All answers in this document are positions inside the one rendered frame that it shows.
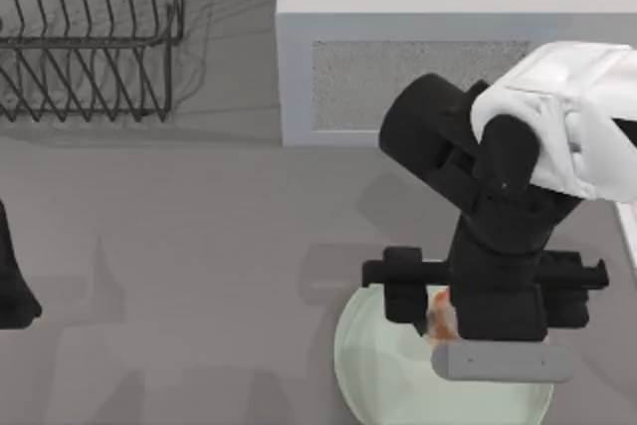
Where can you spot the pale green plate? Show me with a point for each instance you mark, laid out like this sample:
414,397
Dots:
378,380

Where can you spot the small orange and white object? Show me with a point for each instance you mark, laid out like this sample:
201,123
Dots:
441,318

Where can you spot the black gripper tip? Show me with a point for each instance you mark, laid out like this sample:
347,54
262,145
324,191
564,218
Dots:
12,290

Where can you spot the white furniture edge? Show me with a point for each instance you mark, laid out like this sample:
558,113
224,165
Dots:
629,236

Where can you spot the grey speckled cabinet panel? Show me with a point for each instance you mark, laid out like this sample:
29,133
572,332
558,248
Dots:
358,86

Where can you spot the pale grey rounded box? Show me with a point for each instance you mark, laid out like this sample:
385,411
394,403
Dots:
502,361

